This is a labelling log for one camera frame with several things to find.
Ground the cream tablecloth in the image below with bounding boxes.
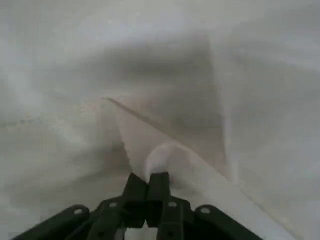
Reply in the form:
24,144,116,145
0,0,320,240

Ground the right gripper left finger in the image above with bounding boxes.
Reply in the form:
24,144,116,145
9,172,149,240

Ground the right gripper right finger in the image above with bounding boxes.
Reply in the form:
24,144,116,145
146,171,257,240

